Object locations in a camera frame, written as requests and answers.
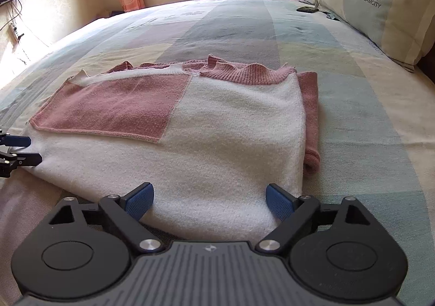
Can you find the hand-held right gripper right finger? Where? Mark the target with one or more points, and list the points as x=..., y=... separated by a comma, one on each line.
x=280, y=202

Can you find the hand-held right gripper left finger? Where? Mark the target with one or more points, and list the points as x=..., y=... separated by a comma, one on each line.
x=139, y=200

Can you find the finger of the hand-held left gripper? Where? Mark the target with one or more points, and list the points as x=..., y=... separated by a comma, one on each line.
x=27, y=158
x=18, y=141

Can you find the pink and white knit sweater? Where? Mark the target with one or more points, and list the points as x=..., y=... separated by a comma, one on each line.
x=221, y=142

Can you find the dark low object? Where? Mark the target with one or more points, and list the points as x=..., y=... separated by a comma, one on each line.
x=114, y=13

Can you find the bed with pastel sheet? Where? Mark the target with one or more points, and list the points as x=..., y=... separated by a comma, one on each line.
x=238, y=27

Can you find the pale blue yellow pillow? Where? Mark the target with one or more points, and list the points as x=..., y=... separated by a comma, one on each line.
x=314, y=0

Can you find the large floral printed pillow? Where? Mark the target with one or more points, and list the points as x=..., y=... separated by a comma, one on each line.
x=373, y=3

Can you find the white wall power strip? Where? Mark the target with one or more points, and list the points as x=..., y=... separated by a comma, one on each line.
x=14, y=32

